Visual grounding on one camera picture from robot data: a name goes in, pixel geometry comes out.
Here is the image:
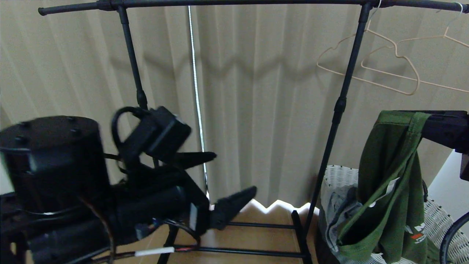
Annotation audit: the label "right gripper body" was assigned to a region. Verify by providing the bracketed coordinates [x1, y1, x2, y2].
[459, 112, 469, 181]

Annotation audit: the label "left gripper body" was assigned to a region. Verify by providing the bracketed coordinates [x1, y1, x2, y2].
[109, 166, 211, 243]

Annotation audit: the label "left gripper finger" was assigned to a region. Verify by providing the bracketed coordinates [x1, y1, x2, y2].
[210, 186, 258, 231]
[159, 151, 217, 170]

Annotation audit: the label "green shirt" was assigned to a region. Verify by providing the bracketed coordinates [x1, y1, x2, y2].
[336, 110, 441, 264]

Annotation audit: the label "pale grey shorts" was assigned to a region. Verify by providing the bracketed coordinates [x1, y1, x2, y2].
[322, 185, 362, 254]

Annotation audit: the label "pink clothes hanger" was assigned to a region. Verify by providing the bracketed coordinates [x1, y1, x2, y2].
[317, 7, 421, 96]
[361, 3, 469, 93]

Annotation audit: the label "white laundry basket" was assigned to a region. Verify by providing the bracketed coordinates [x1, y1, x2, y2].
[317, 165, 469, 264]

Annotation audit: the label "black clothes rack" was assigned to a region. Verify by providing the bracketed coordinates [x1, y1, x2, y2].
[38, 0, 469, 264]

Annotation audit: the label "beige curtain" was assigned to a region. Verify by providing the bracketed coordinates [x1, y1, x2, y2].
[0, 0, 469, 217]

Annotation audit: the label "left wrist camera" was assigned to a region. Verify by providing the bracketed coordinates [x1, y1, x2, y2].
[119, 106, 192, 165]

